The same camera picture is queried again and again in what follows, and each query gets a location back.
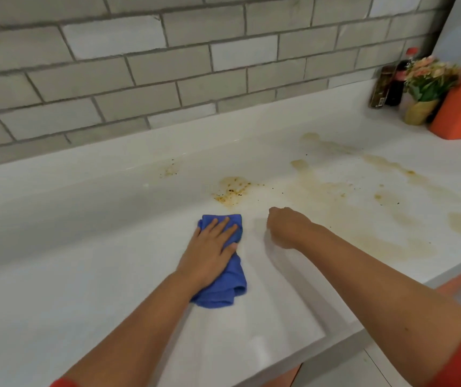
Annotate person's right hand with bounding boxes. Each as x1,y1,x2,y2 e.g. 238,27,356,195
266,206,322,250

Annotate person's left hand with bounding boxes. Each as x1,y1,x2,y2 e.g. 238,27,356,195
175,216,239,293

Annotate blue cloth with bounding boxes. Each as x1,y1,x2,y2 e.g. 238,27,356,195
190,214,248,310

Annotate brown spice jar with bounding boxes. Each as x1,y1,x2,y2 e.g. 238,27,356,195
368,64,397,110

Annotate cola bottle with red cap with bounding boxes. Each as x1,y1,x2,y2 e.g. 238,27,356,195
384,47,419,108

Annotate artificial flowers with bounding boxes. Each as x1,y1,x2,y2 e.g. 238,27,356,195
403,55,461,126

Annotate person's left forearm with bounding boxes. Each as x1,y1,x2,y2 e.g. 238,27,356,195
61,271,201,387

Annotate person's right forearm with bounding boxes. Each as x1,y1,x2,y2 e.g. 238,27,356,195
302,225,461,385

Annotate white countertop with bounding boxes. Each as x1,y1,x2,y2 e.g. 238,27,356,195
0,78,461,387

